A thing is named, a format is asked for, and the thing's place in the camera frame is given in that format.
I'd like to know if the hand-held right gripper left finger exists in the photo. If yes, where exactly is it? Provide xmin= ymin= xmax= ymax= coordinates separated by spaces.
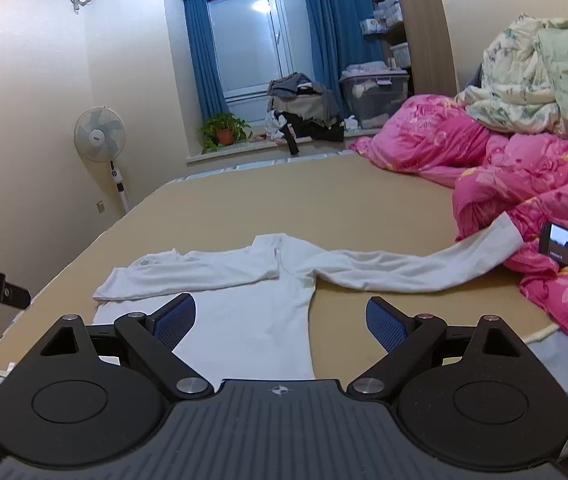
xmin=38 ymin=293 xmax=215 ymax=402

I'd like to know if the clear plastic storage box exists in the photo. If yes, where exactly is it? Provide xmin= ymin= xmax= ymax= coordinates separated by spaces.
xmin=338 ymin=62 xmax=411 ymax=131

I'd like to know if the pink floral quilt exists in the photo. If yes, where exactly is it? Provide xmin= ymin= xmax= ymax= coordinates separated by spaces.
xmin=348 ymin=93 xmax=568 ymax=352

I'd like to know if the pile of clothes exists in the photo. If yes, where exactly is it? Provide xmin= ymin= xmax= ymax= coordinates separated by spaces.
xmin=265 ymin=73 xmax=345 ymax=128

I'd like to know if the white long-sleeved shirt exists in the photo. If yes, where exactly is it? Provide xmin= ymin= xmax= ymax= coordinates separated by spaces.
xmin=92 ymin=212 xmax=525 ymax=382

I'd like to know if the beige bed mat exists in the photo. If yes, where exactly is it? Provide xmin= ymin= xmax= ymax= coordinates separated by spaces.
xmin=0 ymin=152 xmax=561 ymax=379

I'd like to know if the white crumpled garment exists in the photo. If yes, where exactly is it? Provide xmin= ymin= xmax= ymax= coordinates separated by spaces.
xmin=264 ymin=110 xmax=285 ymax=142

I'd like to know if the wooden shelf cabinet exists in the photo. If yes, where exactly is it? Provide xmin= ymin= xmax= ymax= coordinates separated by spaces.
xmin=364 ymin=0 xmax=460 ymax=99

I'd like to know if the white standing fan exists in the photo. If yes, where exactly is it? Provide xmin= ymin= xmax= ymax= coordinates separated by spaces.
xmin=73 ymin=105 xmax=132 ymax=217

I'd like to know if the white window sill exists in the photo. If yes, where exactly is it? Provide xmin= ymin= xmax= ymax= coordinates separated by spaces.
xmin=186 ymin=135 xmax=365 ymax=166

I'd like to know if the pale floral quilt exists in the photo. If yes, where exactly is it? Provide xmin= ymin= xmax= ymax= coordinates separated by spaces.
xmin=456 ymin=15 xmax=568 ymax=137

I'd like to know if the blue curtain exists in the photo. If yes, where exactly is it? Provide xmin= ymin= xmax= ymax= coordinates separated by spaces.
xmin=300 ymin=0 xmax=385 ymax=92
xmin=183 ymin=0 xmax=229 ymax=122

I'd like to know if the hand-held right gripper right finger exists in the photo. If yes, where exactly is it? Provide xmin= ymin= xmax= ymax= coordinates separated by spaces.
xmin=346 ymin=295 xmax=523 ymax=403

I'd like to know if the potted green plant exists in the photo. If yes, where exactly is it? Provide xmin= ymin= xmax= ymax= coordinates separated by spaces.
xmin=197 ymin=112 xmax=254 ymax=155

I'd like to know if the window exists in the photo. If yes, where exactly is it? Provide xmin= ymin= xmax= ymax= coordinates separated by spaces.
xmin=206 ymin=0 xmax=315 ymax=109

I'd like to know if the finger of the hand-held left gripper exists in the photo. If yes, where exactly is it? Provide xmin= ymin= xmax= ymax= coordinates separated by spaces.
xmin=4 ymin=283 xmax=32 ymax=311

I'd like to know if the black garment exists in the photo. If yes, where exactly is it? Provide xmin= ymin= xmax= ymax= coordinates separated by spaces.
xmin=280 ymin=112 xmax=345 ymax=156

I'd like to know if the white packet pile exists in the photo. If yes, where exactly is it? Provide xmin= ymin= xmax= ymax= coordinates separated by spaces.
xmin=358 ymin=0 xmax=405 ymax=37

